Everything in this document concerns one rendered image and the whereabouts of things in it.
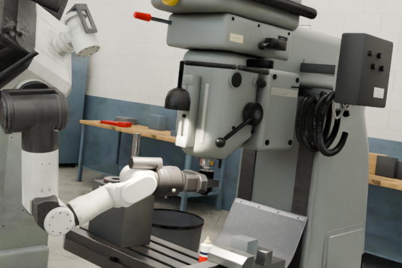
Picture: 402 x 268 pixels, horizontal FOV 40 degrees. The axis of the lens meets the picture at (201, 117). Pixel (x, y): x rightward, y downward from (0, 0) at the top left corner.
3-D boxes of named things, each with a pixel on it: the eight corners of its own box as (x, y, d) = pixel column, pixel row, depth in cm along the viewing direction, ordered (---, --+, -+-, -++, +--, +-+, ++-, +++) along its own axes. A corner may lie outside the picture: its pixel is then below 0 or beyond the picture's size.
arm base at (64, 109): (3, 148, 133) (6, 109, 126) (-5, 116, 141) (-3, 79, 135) (66, 143, 140) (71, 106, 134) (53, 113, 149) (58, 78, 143)
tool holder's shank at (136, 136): (140, 166, 189) (143, 134, 188) (133, 166, 187) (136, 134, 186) (134, 164, 191) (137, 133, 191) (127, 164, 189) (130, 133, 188)
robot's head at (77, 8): (68, 46, 147) (82, 32, 142) (57, 18, 148) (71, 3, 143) (87, 45, 151) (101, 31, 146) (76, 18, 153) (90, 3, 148)
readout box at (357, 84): (361, 105, 158) (369, 32, 157) (332, 102, 164) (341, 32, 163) (389, 109, 173) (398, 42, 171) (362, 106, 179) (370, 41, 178)
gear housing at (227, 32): (224, 48, 150) (228, 11, 150) (163, 45, 167) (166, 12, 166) (291, 61, 175) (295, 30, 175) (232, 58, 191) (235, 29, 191)
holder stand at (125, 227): (120, 248, 182) (127, 188, 181) (87, 230, 198) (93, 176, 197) (150, 244, 190) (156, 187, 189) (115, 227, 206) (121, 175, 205)
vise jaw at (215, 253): (241, 273, 149) (243, 258, 149) (206, 259, 157) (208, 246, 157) (253, 269, 153) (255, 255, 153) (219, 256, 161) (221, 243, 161)
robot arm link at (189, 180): (209, 170, 163) (174, 169, 156) (206, 202, 163) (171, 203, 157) (188, 163, 173) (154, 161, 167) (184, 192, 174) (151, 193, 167)
